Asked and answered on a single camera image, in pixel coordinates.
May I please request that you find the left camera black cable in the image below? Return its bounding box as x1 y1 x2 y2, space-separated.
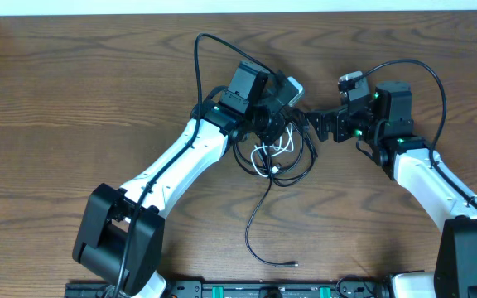
112 32 281 298

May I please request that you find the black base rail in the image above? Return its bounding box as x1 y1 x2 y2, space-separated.
64 276 393 298

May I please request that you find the right camera black cable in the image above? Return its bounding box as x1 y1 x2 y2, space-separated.
338 58 477 235

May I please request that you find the camera black cable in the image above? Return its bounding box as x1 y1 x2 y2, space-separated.
338 58 477 235
112 32 281 298

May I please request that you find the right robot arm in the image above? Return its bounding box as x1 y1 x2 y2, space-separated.
307 72 477 297

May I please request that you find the white cable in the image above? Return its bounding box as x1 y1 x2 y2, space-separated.
249 123 296 179

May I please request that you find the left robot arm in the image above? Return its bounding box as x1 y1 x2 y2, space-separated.
72 60 304 297

